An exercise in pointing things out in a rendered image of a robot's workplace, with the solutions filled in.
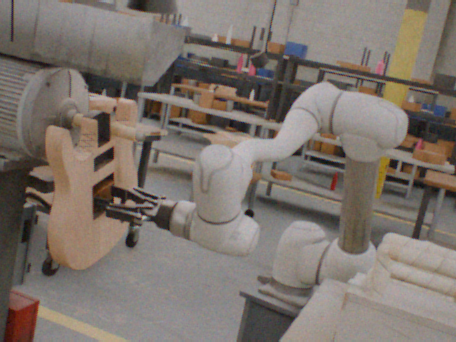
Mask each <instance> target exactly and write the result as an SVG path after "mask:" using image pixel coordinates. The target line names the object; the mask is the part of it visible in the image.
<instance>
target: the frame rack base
mask: <svg viewBox="0 0 456 342"><path fill-rule="evenodd" d="M365 276H366V274H363V273H357V274H356V277H355V278H354V279H356V280H358V281H361V282H363V279H364V278H365ZM332 342H456V303H454V302H451V301H448V300H446V299H443V298H438V297H434V296H432V295H429V294H427V293H424V292H418V291H415V290H413V289H410V288H408V287H405V286H401V285H396V284H394V283H391V282H389V284H388V287H385V291H384V293H383V297H382V299H375V298H369V297H368V296H367V295H366V291H365V290H364V289H363V287H360V286H357V285H351V284H350V286H349V287H348V289H347V290H346V292H345V294H344V298H343V305H342V308H341V311H340V314H339V318H338V321H337V328H336V331H335V335H334V337H333V341H332Z"/></svg>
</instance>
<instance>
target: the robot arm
mask: <svg viewBox="0 0 456 342"><path fill-rule="evenodd" d="M407 130H408V117H407V114H406V113H405V112H404V111H403V110H402V109H401V108H400V107H399V106H397V105H395V104H393V103H391V102H389V101H388V100H385V99H383V98H377V97H374V96H371V95H368V94H363V93H359V92H345V91H342V90H338V89H337V87H336V86H334V85H331V84H329V83H320V84H318V85H313V86H311V87H310V88H309V89H308V90H306V91H305V92H304V93H303V94H302V95H301V96H300V97H299V98H298V99H297V100H296V101H295V103H294V104H293V105H292V108H291V110H290V111H289V112H288V114H287V115H286V119H285V121H284V124H283V125H282V127H281V129H280V130H279V134H278V136H277V137H275V138H274V139H249V140H246V141H244V142H242V143H239V144H238V145H236V146H235V147H234V148H233V149H231V148H229V147H227V145H224V144H212V145H209V146H207V147H206V148H204V149H203V150H201V152H200V153H199V155H198V156H197V157H196V159H195V165H194V169H193V193H194V199H195V203H192V202H186V201H181V202H175V201H172V200H169V199H167V196H166V195H158V194H156V193H153V192H150V191H148V190H145V189H140V188H138V187H133V189H124V188H121V187H117V186H115V185H111V196H113V197H117V198H119V199H122V200H126V199H127V201H132V202H136V203H137V205H136V206H134V205H125V204H117V203H111V200H107V199H104V198H101V197H98V196H95V197H94V208H98V209H101V210H104V211H106V217H108V218H111V219H115V220H118V221H126V222H130V223H133V224H135V225H137V226H138V227H142V226H143V221H151V222H155V224H156V227H157V228H161V229H163V230H167V231H169V232H170V233H171V234H172V235H174V236H176V237H179V238H182V239H185V240H187V241H193V242H195V243H196V244H198V245H199V246H201V247H204V248H206V249H208V250H210V251H213V252H216V253H222V254H227V255H232V256H247V255H249V254H250V253H253V250H254V249H255V247H256V246H257V244H258V241H259V236H260V226H259V225H258V224H257V223H256V222H255V221H253V219H251V218H250V217H249V216H247V215H243V211H242V210H241V208H240V202H241V200H243V199H244V196H245V194H246V191H247V187H248V184H249V182H250V181H251V179H252V176H253V173H252V169H251V167H250V166H251V164H252V163H253V162H254V161H260V162H279V161H282V160H284V159H286V158H287V157H288V156H291V155H292V154H293V153H294V152H295V151H296V150H298V149H299V147H301V146H302V145H303V144H304V143H305V142H307V141H308V140H309V139H310V138H311V137H313V136H314V135H315V134H316V133H326V134H331V135H335V136H337V137H339V139H340V142H341V143H342V146H343V150H344V152H345V154H346V158H345V169H344V188H343V198H342V208H341V217H340V227H339V237H338V238H337V239H336V240H334V241H333V242H332V243H330V242H329V241H327V240H324V239H325V234H324V231H323V230H322V228H319V227H318V225H317V224H314V223H311V222H308V221H294V222H293V223H292V225H291V226H290V227H289V228H287V229H286V231H285V233H284V234H283V235H282V237H281V239H280V240H279V245H278V248H277V251H276V254H275V258H274V262H273V273H272V276H268V275H265V274H259V276H258V277H257V280H258V281H260V283H262V284H264V285H265V286H260V287H259V289H258V292H260V293H262V294H266V295H268V296H271V297H273V298H275V299H279V300H281V301H284V302H285V303H288V304H290V305H294V306H296V307H297V308H299V309H303V308H304V307H305V305H306V303H307V302H308V301H309V299H310V298H311V296H312V295H313V294H314V292H315V291H312V286H313V285H318V286H320V285H321V283H322V282H323V280H324V279H325V278H329V279H335V280H337V281H341V282H344V283H346V284H349V283H348V282H349V280H350V279H354V278H355V277H356V274H357V273H363V274H366V275H367V273H368V272H369V269H370V268H371V267H372V266H373V265H374V261H375V258H376V248H375V247H374V245H373V244H372V243H371V242H370V241H369V237H370V230H371V223H372V217H373V210H374V203H375V197H376V186H377V179H378V173H379V166H380V159H381V157H382V156H383V155H384V154H385V153H386V151H387V150H388V149H393V148H395V147H397V146H398V145H400V143H402V141H403V140H404V138H405V136H406V133H407ZM137 191H138V193H137ZM138 208H140V209H139V214H138ZM349 285H350V284H349Z"/></svg>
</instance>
